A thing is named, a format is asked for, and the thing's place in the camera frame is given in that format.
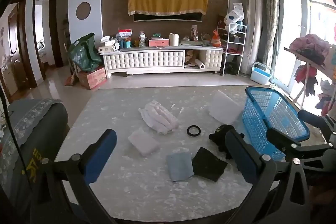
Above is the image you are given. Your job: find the blue plastic basket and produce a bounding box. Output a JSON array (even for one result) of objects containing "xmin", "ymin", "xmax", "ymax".
[{"xmin": 241, "ymin": 86, "xmax": 311, "ymax": 161}]

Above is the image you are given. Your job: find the dark wooden door frame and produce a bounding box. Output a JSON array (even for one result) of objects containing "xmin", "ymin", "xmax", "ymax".
[{"xmin": 32, "ymin": 0, "xmax": 64, "ymax": 81}]

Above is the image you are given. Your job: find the clothes drying rack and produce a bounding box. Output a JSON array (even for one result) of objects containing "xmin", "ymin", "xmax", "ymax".
[{"xmin": 283, "ymin": 46, "xmax": 336, "ymax": 115}]

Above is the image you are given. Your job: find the pink cloth pile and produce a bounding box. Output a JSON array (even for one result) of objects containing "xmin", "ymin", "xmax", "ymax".
[{"xmin": 289, "ymin": 33, "xmax": 331, "ymax": 58}]

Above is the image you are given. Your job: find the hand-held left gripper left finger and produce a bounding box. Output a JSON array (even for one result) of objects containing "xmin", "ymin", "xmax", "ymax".
[{"xmin": 34, "ymin": 129, "xmax": 117, "ymax": 224}]

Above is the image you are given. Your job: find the white plastic jug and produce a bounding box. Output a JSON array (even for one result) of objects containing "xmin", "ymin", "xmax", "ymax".
[{"xmin": 169, "ymin": 33, "xmax": 180, "ymax": 47}]

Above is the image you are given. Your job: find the dark wooden door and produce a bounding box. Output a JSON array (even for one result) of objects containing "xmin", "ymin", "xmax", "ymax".
[{"xmin": 7, "ymin": 2, "xmax": 30, "ymax": 92}]

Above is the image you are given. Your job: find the black folded cloth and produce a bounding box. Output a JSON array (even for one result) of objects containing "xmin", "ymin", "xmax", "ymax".
[{"xmin": 192, "ymin": 147, "xmax": 228, "ymax": 182}]

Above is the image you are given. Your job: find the black television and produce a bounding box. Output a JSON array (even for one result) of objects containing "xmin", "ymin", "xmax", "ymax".
[{"xmin": 133, "ymin": 12, "xmax": 204, "ymax": 22}]

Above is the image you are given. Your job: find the black plush toy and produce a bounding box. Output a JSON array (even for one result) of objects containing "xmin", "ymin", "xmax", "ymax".
[{"xmin": 209, "ymin": 124, "xmax": 245, "ymax": 160}]

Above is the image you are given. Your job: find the white tufted television cabinet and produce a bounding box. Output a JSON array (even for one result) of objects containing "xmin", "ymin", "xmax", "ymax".
[{"xmin": 101, "ymin": 45, "xmax": 224, "ymax": 79}]

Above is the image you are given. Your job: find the dark chair with grey cover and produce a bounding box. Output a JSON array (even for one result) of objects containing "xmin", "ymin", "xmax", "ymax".
[{"xmin": 0, "ymin": 98, "xmax": 70, "ymax": 214}]

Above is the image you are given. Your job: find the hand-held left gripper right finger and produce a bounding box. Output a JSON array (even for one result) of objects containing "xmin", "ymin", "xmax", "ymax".
[{"xmin": 225, "ymin": 129, "xmax": 319, "ymax": 224}]

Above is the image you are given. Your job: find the pink box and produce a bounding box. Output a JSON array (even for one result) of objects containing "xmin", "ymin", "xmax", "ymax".
[{"xmin": 148, "ymin": 38, "xmax": 170, "ymax": 47}]

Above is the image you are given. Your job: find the white gauze cloth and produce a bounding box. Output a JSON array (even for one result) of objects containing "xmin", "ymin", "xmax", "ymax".
[{"xmin": 138, "ymin": 100, "xmax": 181, "ymax": 135}]

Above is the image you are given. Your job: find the white metal rack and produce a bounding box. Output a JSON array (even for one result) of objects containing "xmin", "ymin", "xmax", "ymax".
[{"xmin": 221, "ymin": 22, "xmax": 247, "ymax": 77}]

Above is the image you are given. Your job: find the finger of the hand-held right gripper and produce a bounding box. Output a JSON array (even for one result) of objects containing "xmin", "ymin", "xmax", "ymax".
[
  {"xmin": 266, "ymin": 128, "xmax": 336, "ymax": 162},
  {"xmin": 298, "ymin": 110, "xmax": 336, "ymax": 133}
]

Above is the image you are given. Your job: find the blue and white storage box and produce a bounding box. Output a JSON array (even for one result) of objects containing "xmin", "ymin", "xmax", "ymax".
[{"xmin": 250, "ymin": 62, "xmax": 274, "ymax": 85}]

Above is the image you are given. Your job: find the cardboard box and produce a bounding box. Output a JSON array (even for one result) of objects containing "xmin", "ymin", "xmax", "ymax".
[{"xmin": 78, "ymin": 67, "xmax": 108, "ymax": 90}]

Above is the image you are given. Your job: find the orange bag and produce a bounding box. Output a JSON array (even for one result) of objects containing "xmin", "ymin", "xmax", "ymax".
[{"xmin": 211, "ymin": 29, "xmax": 222, "ymax": 48}]

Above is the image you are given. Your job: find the light blue cloth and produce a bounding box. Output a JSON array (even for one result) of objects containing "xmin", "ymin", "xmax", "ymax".
[{"xmin": 167, "ymin": 152, "xmax": 195, "ymax": 182}]

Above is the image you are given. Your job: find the white foam sheet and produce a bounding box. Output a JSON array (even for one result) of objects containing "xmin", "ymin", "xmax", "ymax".
[{"xmin": 208, "ymin": 90, "xmax": 243, "ymax": 123}]

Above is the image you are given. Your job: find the patterned curtain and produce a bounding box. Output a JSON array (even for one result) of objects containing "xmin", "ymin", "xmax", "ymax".
[{"xmin": 257, "ymin": 0, "xmax": 279, "ymax": 67}]

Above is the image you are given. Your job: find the white plastic bag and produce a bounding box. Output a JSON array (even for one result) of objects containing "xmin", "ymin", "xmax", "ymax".
[{"xmin": 226, "ymin": 3, "xmax": 245, "ymax": 28}]

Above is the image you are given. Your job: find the green plastic bag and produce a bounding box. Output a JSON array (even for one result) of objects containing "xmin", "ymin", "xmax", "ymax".
[{"xmin": 67, "ymin": 33, "xmax": 103, "ymax": 73}]

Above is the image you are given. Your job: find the white standing air conditioner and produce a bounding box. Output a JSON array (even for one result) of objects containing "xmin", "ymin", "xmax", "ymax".
[{"xmin": 241, "ymin": 0, "xmax": 263, "ymax": 75}]

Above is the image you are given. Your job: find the black tape ring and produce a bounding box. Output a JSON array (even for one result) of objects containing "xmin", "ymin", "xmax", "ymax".
[{"xmin": 187, "ymin": 125, "xmax": 201, "ymax": 137}]

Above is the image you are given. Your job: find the white folded cloth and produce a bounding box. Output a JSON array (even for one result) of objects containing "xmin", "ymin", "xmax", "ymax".
[{"xmin": 128, "ymin": 127, "xmax": 160, "ymax": 156}]

